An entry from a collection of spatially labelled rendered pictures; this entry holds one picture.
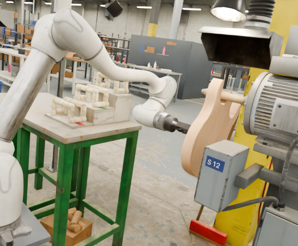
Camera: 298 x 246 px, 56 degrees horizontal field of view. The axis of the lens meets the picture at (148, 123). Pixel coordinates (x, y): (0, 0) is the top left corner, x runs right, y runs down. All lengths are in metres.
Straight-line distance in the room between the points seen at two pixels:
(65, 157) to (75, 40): 0.62
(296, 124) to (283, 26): 1.17
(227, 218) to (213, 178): 1.49
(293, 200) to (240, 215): 1.25
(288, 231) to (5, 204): 0.93
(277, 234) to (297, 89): 0.49
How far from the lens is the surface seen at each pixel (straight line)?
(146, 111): 1.39
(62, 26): 1.07
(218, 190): 0.94
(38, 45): 1.20
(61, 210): 1.58
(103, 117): 1.68
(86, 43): 1.09
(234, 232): 2.44
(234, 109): 1.42
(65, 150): 1.43
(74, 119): 1.59
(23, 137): 1.83
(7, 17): 2.84
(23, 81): 1.19
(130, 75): 1.26
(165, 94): 1.42
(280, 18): 2.14
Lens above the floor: 1.38
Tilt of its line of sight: 14 degrees down
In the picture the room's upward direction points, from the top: 9 degrees clockwise
